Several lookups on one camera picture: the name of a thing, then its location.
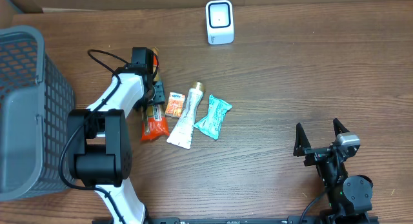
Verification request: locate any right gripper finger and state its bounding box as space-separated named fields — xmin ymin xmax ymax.
xmin=293 ymin=123 xmax=311 ymax=156
xmin=333 ymin=118 xmax=349 ymax=136

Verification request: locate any orange tissue pack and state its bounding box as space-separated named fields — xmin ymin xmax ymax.
xmin=165 ymin=92 xmax=186 ymax=117

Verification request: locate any spaghetti packet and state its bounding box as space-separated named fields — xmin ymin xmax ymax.
xmin=140 ymin=46 xmax=170 ymax=143

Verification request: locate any white tube gold cap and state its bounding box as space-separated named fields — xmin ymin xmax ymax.
xmin=166 ymin=81 xmax=205 ymax=150

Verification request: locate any teal snack packet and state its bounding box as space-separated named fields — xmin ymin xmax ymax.
xmin=194 ymin=94 xmax=232 ymax=140

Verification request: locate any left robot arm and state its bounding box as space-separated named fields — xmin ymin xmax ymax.
xmin=59 ymin=47 xmax=165 ymax=223

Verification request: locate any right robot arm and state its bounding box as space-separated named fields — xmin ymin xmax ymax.
xmin=293 ymin=118 xmax=379 ymax=224

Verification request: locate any white barcode scanner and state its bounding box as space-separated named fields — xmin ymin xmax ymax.
xmin=205 ymin=0 xmax=234 ymax=45

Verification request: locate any grey plastic basket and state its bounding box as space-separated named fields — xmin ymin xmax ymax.
xmin=1 ymin=26 xmax=75 ymax=201

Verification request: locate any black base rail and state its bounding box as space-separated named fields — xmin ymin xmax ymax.
xmin=92 ymin=216 xmax=380 ymax=224

